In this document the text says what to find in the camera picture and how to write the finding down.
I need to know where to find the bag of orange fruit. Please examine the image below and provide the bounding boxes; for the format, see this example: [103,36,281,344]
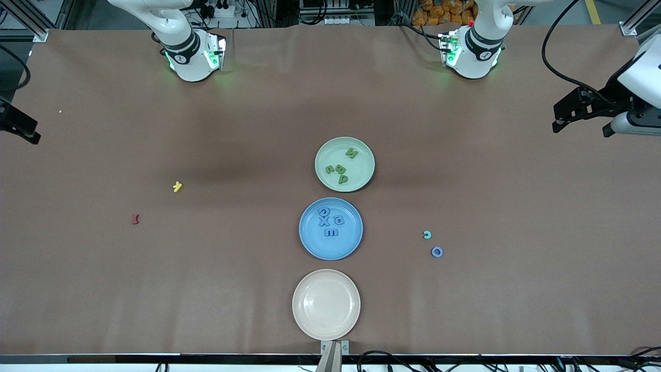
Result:
[412,0,478,27]

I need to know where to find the brown paper table cover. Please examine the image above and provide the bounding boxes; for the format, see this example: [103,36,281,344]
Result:
[0,23,661,357]

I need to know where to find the long white power strip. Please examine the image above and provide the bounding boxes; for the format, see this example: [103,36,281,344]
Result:
[324,15,375,27]

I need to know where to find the white power strip with plugs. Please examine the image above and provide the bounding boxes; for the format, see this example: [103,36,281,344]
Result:
[199,0,243,19]

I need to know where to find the pale green plate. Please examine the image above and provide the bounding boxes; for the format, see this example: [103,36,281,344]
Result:
[314,136,375,193]

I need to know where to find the blue plate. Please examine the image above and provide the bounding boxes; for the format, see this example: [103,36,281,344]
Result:
[298,197,364,260]

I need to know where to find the beige plate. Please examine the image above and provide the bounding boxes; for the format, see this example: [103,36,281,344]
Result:
[292,269,361,340]

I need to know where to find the aluminium frame post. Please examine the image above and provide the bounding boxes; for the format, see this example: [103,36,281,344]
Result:
[0,0,51,43]
[620,0,661,41]

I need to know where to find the black table edge rail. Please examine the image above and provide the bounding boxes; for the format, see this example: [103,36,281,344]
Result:
[0,353,661,365]

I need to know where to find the black looped cable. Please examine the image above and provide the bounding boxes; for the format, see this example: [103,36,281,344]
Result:
[356,350,414,372]

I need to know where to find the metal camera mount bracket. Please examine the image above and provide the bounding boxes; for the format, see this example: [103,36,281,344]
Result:
[320,340,350,372]

